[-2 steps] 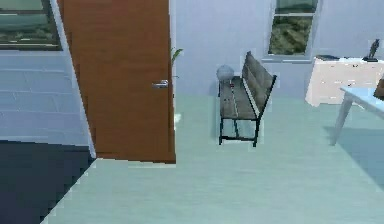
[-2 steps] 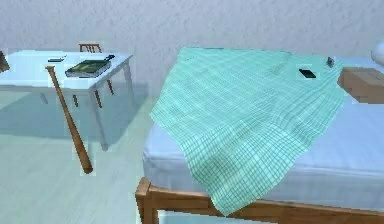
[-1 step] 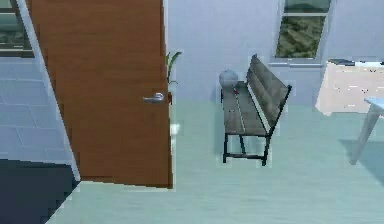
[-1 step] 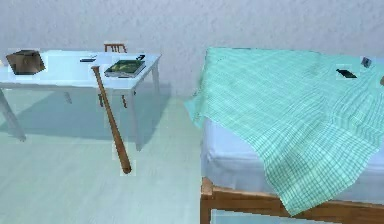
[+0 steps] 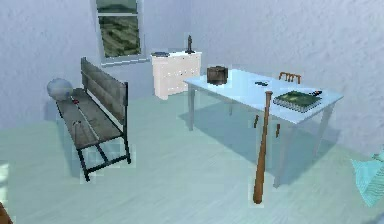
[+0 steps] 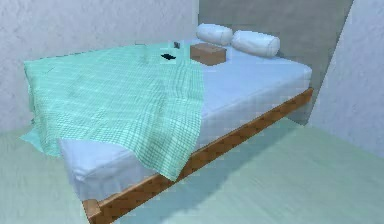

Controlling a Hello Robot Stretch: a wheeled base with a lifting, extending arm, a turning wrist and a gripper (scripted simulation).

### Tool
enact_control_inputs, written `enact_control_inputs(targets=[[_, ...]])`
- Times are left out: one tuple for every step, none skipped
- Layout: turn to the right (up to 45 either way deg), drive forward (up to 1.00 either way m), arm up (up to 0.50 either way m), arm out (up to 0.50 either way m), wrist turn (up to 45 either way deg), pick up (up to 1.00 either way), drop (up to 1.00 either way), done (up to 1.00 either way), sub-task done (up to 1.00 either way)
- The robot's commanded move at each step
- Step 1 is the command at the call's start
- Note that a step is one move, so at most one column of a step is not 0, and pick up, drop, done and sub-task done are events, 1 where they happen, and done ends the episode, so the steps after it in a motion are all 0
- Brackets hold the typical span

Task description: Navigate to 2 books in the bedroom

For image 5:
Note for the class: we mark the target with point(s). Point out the pale blue table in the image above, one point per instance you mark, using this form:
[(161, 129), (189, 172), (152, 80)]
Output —
[(246, 91)]

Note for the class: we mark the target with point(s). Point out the dark flat book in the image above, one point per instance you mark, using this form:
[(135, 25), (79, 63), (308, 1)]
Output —
[(160, 53)]

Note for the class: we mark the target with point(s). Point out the small red object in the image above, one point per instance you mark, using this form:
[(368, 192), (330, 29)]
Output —
[(75, 101)]

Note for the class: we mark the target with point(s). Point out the brown wooden object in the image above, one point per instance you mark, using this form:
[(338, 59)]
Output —
[(4, 215)]

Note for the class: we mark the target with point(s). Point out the green spiral-bound book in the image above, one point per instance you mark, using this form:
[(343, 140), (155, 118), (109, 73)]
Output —
[(296, 99)]

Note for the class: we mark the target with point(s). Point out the black pen with orange tip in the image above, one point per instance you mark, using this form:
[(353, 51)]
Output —
[(316, 93)]

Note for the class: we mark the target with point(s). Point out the dark brown box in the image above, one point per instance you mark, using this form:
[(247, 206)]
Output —
[(217, 75)]

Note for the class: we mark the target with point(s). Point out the brown wooden chair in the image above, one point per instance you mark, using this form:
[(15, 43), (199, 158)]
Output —
[(290, 77)]

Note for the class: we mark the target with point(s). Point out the turquoise cloth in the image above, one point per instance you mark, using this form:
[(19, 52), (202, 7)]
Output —
[(370, 180)]

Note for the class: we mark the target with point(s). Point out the small black remote control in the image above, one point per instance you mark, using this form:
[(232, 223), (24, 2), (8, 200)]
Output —
[(262, 83)]

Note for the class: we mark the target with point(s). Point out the brown baseball bat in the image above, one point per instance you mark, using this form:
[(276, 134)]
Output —
[(262, 150)]

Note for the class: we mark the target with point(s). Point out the grey wooden bench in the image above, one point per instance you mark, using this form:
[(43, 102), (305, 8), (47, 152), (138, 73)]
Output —
[(95, 116)]

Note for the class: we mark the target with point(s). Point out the white chest of drawers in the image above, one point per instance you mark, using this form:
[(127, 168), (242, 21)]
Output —
[(175, 73)]

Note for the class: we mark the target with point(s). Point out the black statuette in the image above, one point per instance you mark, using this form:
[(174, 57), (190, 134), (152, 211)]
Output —
[(189, 45)]

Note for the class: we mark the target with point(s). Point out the window with white frame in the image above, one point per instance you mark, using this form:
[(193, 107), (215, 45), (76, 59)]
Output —
[(119, 31)]

